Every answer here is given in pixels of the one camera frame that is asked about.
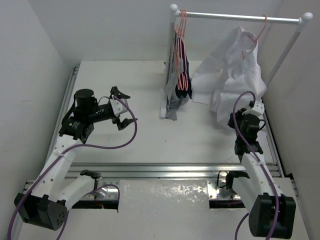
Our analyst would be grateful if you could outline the white shirt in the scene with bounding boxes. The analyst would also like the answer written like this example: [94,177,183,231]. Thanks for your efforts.
[192,26,267,127]

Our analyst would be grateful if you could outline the pink wire hanger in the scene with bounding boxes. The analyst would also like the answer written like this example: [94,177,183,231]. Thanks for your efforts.
[241,14,268,60]

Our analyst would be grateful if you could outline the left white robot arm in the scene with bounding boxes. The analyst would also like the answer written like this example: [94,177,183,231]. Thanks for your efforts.
[14,86,137,231]

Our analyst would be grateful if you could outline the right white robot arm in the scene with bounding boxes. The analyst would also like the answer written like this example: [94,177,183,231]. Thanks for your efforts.
[225,108,296,240]

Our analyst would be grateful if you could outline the grey hanging garment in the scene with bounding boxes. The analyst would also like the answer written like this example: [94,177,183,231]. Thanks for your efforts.
[165,59,191,121]

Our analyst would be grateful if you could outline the dark blue hanging garment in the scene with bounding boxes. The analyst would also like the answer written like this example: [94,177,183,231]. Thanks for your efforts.
[173,36,193,99]

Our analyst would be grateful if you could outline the pink hangers on rack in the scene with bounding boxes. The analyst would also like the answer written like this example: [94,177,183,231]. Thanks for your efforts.
[173,9,189,92]

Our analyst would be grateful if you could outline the white clothes rack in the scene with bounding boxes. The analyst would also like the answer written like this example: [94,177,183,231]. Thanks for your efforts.
[159,3,314,120]

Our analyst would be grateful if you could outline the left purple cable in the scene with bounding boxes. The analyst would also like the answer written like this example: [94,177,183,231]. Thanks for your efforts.
[7,96,138,240]

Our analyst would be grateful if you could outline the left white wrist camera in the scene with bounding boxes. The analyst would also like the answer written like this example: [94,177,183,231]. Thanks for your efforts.
[109,99,128,117]

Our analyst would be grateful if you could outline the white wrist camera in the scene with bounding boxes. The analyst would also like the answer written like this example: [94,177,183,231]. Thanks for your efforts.
[242,101,265,117]
[109,99,128,117]

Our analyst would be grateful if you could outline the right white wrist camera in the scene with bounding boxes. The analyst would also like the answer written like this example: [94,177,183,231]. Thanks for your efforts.
[242,101,265,117]

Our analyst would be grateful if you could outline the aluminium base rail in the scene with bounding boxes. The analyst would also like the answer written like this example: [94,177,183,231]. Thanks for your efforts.
[21,162,296,201]

